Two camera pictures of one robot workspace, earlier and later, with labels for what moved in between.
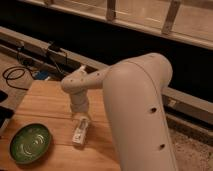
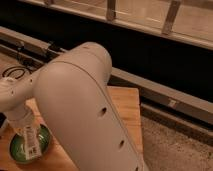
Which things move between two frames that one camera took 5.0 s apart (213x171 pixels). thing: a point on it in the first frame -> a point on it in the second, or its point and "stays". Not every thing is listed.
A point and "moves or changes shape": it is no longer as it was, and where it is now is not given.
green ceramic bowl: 30,143 stays
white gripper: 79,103 -> 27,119
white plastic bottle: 79,137 moves or changes shape
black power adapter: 54,48 stays
